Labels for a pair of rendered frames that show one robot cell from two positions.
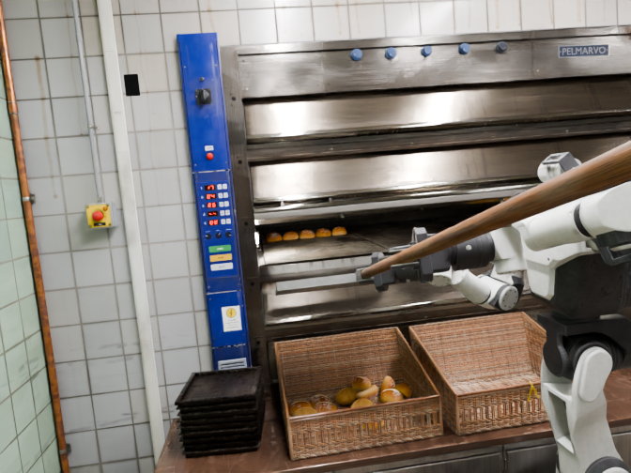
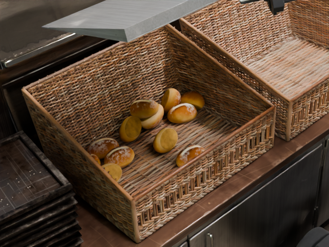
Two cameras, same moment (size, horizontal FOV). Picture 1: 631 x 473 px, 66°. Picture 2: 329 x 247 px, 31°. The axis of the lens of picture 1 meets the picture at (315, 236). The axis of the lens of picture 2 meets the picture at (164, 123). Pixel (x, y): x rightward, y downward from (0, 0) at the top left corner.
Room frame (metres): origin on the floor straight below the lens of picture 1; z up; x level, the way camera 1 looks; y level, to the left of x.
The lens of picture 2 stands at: (0.65, 0.62, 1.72)
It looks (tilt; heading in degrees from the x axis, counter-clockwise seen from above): 36 degrees down; 328
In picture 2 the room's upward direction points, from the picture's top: 4 degrees counter-clockwise
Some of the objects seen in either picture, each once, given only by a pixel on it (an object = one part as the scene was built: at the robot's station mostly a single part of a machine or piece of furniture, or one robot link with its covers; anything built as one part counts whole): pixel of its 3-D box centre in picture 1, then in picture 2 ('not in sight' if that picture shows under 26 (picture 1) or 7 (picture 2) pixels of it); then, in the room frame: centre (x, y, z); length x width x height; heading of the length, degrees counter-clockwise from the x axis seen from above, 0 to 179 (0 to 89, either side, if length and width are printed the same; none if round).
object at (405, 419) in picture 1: (351, 384); (152, 118); (1.85, -0.09, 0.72); 0.56 x 0.49 x 0.28; 98
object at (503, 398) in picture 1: (494, 365); (285, 45); (1.92, -0.68, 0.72); 0.56 x 0.49 x 0.28; 98
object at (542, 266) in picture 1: (585, 247); not in sight; (1.31, -0.73, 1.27); 0.34 x 0.30 x 0.36; 3
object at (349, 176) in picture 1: (454, 165); not in sight; (2.18, -0.64, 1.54); 1.79 x 0.11 x 0.19; 97
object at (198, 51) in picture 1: (234, 263); not in sight; (2.98, 0.51, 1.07); 1.93 x 0.16 x 2.15; 7
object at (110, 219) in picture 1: (101, 215); not in sight; (1.96, 0.85, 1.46); 0.10 x 0.07 x 0.10; 97
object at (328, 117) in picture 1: (450, 106); not in sight; (2.18, -0.64, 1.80); 1.79 x 0.11 x 0.19; 97
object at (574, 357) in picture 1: (578, 354); not in sight; (1.31, -0.70, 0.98); 0.14 x 0.13 x 0.12; 7
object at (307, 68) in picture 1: (445, 62); not in sight; (2.21, -0.63, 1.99); 1.80 x 0.08 x 0.21; 97
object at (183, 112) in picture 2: (391, 395); (182, 111); (1.94, -0.25, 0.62); 0.10 x 0.07 x 0.05; 71
